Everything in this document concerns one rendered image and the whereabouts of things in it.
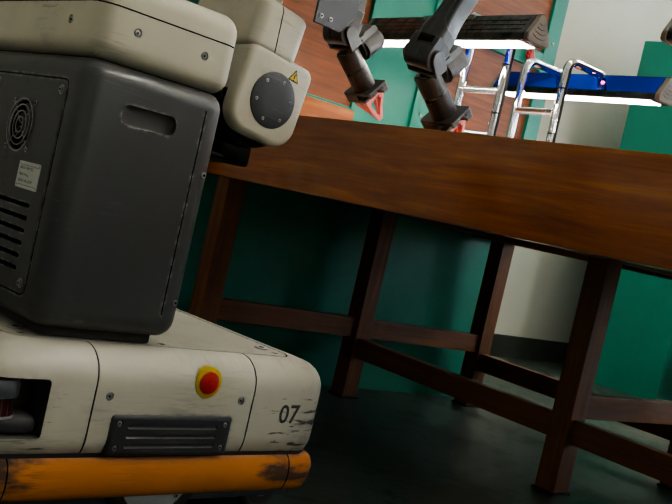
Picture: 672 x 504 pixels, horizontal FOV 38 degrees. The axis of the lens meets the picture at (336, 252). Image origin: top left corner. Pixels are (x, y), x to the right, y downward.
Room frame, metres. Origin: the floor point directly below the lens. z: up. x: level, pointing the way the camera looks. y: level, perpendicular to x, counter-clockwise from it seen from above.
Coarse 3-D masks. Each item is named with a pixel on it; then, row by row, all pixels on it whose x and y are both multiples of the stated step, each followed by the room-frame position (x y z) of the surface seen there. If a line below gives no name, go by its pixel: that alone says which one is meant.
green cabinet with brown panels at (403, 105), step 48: (192, 0) 2.82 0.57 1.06; (288, 0) 2.78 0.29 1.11; (384, 0) 2.98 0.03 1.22; (432, 0) 3.12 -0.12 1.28; (480, 0) 3.26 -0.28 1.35; (528, 0) 3.40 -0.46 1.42; (384, 48) 3.02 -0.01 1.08; (480, 48) 3.29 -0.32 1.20; (336, 96) 2.94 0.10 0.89; (384, 96) 3.05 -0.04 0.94; (480, 96) 3.32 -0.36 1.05
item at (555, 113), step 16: (528, 64) 2.82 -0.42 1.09; (544, 64) 2.86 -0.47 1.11; (576, 64) 2.72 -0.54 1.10; (560, 80) 2.71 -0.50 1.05; (560, 96) 2.71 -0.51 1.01; (512, 112) 2.83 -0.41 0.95; (528, 112) 2.78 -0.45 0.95; (544, 112) 2.74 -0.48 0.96; (560, 112) 2.70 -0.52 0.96; (512, 128) 2.82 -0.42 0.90
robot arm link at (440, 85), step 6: (444, 72) 2.09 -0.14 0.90; (414, 78) 2.08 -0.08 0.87; (420, 78) 2.07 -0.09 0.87; (426, 78) 2.05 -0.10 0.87; (432, 78) 2.05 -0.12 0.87; (438, 78) 2.06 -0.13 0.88; (444, 78) 2.10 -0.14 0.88; (420, 84) 2.06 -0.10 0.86; (426, 84) 2.06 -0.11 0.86; (432, 84) 2.06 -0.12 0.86; (438, 84) 2.06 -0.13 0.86; (444, 84) 2.08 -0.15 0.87; (420, 90) 2.08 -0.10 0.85; (426, 90) 2.07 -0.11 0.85; (432, 90) 2.06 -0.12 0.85; (438, 90) 2.07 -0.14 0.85; (444, 90) 2.08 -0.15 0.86; (426, 96) 2.08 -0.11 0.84; (432, 96) 2.07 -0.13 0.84; (438, 96) 2.07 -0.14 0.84
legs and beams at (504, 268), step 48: (240, 192) 2.62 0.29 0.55; (384, 240) 2.98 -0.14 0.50; (480, 288) 3.37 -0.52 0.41; (384, 336) 3.05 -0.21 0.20; (432, 336) 3.19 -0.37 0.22; (480, 336) 3.33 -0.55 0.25; (576, 336) 2.36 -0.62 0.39; (336, 384) 2.99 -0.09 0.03; (432, 384) 2.70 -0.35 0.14; (480, 384) 2.58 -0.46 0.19; (528, 384) 3.16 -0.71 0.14; (576, 384) 2.33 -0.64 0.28; (576, 432) 2.32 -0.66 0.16
